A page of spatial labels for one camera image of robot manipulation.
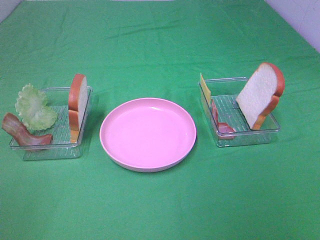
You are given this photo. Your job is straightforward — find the left clear plastic tray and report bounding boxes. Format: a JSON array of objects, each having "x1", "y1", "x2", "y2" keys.
[{"x1": 9, "y1": 86, "x2": 93, "y2": 161}]

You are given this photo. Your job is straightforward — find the clear plastic tray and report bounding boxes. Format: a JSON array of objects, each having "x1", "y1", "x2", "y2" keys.
[
  {"x1": 198, "y1": 77, "x2": 280, "y2": 147},
  {"x1": 9, "y1": 86, "x2": 93, "y2": 161}
]

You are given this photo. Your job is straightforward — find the toy bread slice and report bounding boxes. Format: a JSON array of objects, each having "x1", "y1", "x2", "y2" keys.
[
  {"x1": 68, "y1": 73, "x2": 88, "y2": 143},
  {"x1": 236, "y1": 62, "x2": 285, "y2": 130}
]

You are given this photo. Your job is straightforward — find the toy lettuce leaf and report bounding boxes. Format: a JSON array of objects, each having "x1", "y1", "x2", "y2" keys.
[{"x1": 15, "y1": 83, "x2": 58, "y2": 131}]

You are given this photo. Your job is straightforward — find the toy bacon strip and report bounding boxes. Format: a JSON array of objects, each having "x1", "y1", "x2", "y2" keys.
[
  {"x1": 1, "y1": 112, "x2": 53, "y2": 146},
  {"x1": 211, "y1": 99, "x2": 235, "y2": 134}
]

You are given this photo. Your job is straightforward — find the pink round plate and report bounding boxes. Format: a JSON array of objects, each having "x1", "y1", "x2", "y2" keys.
[{"x1": 99, "y1": 97, "x2": 197, "y2": 173}]

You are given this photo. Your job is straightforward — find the right clear plastic tray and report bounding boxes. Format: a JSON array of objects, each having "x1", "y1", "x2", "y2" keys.
[{"x1": 198, "y1": 77, "x2": 280, "y2": 147}]

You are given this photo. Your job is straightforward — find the yellow toy cheese slice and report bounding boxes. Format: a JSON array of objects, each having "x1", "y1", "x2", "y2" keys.
[{"x1": 200, "y1": 73, "x2": 212, "y2": 106}]

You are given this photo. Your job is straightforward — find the green tablecloth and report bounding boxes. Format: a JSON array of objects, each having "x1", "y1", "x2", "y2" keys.
[{"x1": 0, "y1": 0, "x2": 320, "y2": 240}]

